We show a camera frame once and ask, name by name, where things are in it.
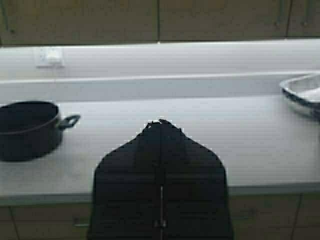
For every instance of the upper left cabinet door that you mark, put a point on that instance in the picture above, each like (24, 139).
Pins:
(77, 22)

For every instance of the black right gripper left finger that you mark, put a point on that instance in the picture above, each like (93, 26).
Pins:
(126, 191)

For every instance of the cabinet door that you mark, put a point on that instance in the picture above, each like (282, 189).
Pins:
(77, 22)
(222, 20)

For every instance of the upper right cabinet door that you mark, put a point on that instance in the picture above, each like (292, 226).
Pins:
(222, 20)

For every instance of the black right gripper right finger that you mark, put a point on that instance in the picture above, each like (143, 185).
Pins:
(195, 190)

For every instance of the white wall outlet plate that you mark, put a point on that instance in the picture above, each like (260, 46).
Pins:
(48, 57)

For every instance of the lower left drawer front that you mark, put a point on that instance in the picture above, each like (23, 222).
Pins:
(50, 221)

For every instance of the black two-handled cooking pot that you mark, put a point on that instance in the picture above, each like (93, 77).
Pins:
(31, 129)

